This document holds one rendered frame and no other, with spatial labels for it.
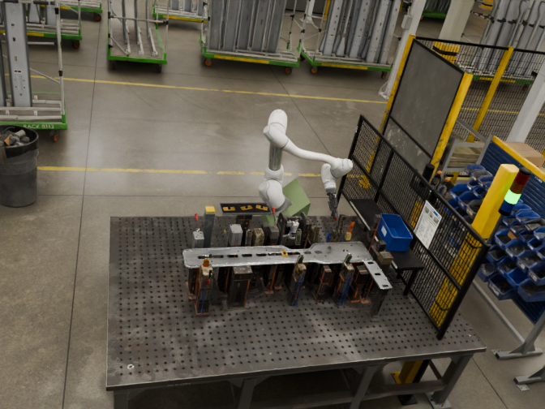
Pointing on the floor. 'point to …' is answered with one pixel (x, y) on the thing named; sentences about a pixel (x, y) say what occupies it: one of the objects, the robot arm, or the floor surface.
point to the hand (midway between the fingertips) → (335, 213)
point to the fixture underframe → (435, 389)
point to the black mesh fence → (419, 242)
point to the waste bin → (18, 165)
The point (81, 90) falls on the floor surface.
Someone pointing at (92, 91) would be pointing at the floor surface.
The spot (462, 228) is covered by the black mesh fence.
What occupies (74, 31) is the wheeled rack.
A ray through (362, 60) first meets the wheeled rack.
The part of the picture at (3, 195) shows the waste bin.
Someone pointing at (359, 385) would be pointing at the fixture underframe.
